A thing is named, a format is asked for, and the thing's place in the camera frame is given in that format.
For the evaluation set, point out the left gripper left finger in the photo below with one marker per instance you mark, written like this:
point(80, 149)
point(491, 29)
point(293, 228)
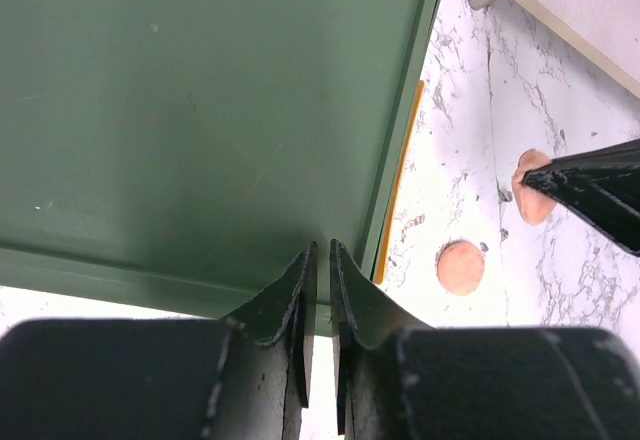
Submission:
point(263, 374)

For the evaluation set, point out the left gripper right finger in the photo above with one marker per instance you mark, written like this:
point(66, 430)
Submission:
point(366, 325)

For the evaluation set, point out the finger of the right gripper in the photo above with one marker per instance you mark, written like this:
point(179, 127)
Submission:
point(601, 187)

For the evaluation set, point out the yellow bottom drawer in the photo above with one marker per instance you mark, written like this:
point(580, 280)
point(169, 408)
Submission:
point(384, 245)

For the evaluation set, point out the orange powder puff back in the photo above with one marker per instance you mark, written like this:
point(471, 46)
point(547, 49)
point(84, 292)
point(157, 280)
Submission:
point(534, 207)

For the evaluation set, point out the orange powder puff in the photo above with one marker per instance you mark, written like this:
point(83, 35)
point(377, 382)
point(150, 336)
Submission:
point(534, 207)
point(460, 267)

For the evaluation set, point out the orange powder puff front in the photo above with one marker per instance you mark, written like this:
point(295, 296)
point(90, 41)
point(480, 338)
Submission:
point(460, 267)

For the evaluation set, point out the three-colour drawer cabinet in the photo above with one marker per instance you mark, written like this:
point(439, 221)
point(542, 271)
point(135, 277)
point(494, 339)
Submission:
point(179, 154)

